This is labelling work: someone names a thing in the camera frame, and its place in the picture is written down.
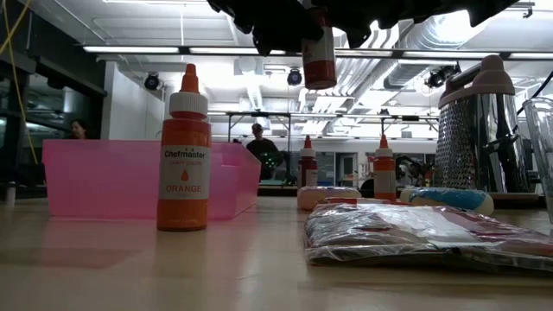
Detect blue donut white drizzle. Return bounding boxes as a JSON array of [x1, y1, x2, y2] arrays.
[[408, 187, 496, 217]]

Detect metal box grater pink handle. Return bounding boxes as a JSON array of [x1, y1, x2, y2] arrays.
[[433, 54, 533, 194]]

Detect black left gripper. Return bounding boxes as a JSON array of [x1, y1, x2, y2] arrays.
[[207, 0, 313, 56]]

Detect black cable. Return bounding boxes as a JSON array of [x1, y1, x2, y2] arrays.
[[515, 70, 553, 117]]

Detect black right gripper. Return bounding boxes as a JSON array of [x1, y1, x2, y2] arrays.
[[331, 0, 390, 48]]

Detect red silver candy package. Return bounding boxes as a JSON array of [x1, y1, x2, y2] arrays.
[[303, 197, 553, 274]]

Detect yellow hanging cable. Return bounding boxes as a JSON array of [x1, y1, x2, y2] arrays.
[[0, 0, 34, 56], [1, 0, 39, 166]]

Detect pink donut chocolate drizzle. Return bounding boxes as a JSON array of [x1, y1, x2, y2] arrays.
[[296, 186, 363, 212]]

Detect orange food colouring bottle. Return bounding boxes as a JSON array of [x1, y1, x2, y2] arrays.
[[372, 133, 397, 202], [156, 63, 213, 232]]

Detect person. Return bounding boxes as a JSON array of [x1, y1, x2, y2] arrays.
[[68, 118, 91, 141], [245, 123, 283, 181]]

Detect pink translucent plastic tray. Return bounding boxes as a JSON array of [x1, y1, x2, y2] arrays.
[[41, 138, 263, 219]]

